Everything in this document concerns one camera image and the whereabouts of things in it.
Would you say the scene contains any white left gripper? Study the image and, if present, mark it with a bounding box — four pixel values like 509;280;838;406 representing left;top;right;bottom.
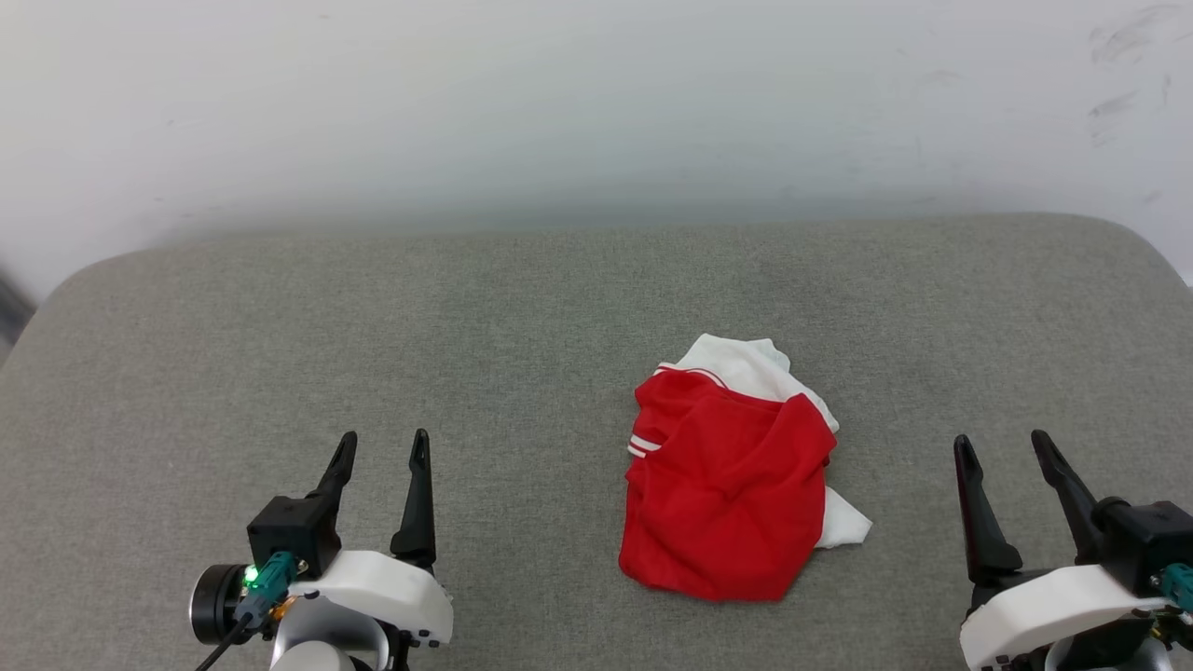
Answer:
289;430;455;650

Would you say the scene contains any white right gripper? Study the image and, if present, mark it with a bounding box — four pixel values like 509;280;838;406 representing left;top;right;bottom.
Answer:
953;429;1172;671

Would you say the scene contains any red white basketball jersey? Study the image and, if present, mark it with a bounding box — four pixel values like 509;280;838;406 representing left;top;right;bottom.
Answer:
618;334;874;604

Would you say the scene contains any grey fabric sofa cushion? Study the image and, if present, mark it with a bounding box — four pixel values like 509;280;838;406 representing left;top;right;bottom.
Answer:
0;212;1193;671

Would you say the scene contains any teal left cable connector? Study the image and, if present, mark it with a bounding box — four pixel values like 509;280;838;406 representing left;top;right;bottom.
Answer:
235;551;299;627

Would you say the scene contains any teal cable connector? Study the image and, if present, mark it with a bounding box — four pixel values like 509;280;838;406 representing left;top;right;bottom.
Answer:
1159;562;1193;614
235;551;299;627

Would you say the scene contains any teal right cable connector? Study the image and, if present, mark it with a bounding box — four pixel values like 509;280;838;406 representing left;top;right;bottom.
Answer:
1159;562;1193;614

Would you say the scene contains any black left camera cable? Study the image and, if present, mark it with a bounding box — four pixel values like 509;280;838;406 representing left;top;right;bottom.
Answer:
194;613;254;671

